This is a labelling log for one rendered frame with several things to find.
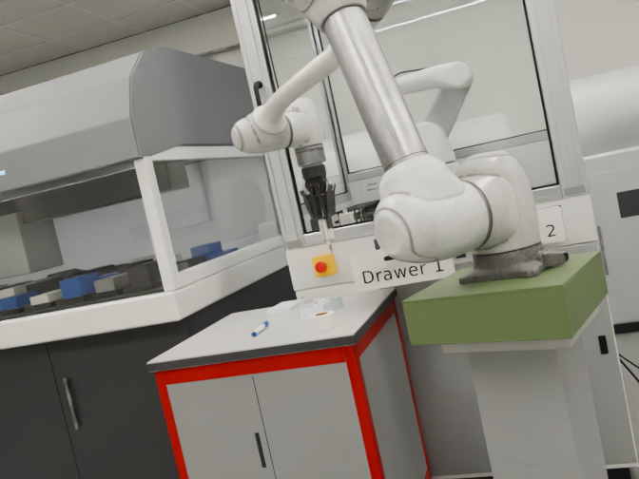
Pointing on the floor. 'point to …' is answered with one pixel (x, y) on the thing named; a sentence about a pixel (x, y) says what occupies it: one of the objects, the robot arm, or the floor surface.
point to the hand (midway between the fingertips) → (326, 229)
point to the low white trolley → (295, 397)
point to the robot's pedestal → (536, 408)
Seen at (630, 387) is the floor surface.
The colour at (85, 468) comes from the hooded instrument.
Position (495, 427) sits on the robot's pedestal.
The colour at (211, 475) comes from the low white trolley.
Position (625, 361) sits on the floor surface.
